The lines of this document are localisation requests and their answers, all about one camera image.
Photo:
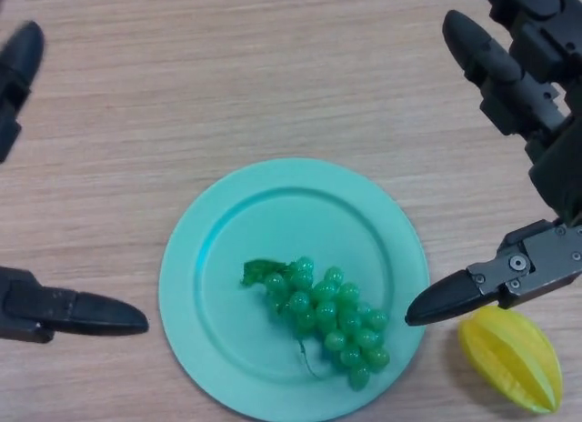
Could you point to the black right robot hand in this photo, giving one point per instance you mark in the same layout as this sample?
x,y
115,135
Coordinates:
x,y
545,76

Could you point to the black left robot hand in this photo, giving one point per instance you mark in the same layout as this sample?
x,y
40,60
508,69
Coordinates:
x,y
82,315

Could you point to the green grapes bunch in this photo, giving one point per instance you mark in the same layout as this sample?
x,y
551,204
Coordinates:
x,y
327,317

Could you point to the green round plate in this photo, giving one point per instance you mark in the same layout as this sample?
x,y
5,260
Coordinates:
x,y
227,331

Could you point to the yellow starfruit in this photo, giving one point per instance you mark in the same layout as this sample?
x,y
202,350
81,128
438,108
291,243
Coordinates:
x,y
509,358

